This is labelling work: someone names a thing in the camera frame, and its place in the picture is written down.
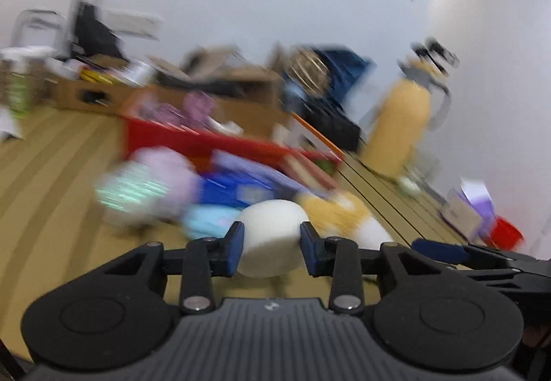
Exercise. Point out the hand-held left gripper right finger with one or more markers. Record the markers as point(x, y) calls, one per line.
point(308, 250)

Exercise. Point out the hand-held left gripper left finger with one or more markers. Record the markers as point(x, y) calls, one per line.
point(234, 250)

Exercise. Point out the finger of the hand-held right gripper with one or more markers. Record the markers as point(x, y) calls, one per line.
point(439, 250)

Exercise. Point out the light blue plush toy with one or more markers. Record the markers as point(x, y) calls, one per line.
point(206, 222)

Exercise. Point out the yellow white plush toy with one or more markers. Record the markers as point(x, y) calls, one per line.
point(340, 213)

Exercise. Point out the lavender plush toy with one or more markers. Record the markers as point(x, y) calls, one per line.
point(172, 170)

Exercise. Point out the sparkly mint pouch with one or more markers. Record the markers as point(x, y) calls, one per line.
point(129, 191)

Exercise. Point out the orange edged cardboard box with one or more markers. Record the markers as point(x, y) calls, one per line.
point(172, 140)

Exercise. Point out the purple white box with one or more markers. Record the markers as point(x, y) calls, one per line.
point(471, 204)

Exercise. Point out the red bucket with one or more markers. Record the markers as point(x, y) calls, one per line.
point(506, 232)

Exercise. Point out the small white cup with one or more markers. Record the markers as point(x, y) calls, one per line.
point(409, 186)

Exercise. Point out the purple flat packet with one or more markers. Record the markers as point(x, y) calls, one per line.
point(262, 168)

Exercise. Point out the black laptop bag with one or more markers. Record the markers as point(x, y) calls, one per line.
point(340, 127)

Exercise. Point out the yellow thermos jug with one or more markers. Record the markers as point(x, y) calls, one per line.
point(400, 127)

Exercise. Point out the purple satin cloth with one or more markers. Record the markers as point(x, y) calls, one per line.
point(198, 105)

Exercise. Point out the large brown cardboard box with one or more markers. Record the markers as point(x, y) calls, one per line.
point(254, 84)

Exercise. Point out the wicker ball lantern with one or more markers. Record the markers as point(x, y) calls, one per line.
point(308, 67)

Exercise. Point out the blue velvet bag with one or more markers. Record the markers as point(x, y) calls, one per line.
point(348, 62)

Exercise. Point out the low brown cardboard box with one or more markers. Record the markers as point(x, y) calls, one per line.
point(69, 92)

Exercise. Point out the black backpack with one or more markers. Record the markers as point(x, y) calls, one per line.
point(94, 34)

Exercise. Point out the green printed packet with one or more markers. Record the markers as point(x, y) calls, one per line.
point(19, 92)

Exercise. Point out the white wall socket strip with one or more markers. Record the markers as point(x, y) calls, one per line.
point(133, 21)

